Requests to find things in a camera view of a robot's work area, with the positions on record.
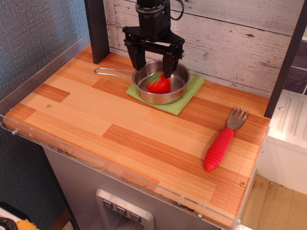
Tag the grey dispenser button panel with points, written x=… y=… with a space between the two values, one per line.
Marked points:
x=119 y=214

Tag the dark woven basket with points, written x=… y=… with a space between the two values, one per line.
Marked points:
x=14 y=219

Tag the dark vertical post right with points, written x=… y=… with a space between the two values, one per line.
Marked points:
x=288 y=60

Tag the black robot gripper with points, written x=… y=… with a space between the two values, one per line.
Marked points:
x=154 y=35

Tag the red toy strawberry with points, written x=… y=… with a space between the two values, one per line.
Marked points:
x=158 y=84

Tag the dark vertical post left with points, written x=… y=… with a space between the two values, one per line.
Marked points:
x=96 y=19

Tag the small steel saucepan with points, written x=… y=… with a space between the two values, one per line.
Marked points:
x=179 y=81

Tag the dark vertical post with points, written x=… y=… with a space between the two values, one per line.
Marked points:
x=96 y=19
x=288 y=60

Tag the white toy sink unit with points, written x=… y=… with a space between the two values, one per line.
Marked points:
x=283 y=159

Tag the clear acrylic table guard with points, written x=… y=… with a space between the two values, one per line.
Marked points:
x=90 y=118

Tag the silver toy fridge cabinet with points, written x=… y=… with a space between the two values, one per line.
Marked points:
x=79 y=184

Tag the fork with red handle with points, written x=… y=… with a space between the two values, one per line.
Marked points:
x=217 y=150

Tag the green cloth mat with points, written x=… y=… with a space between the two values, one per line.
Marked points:
x=174 y=108

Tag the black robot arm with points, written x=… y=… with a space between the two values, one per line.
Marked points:
x=156 y=5

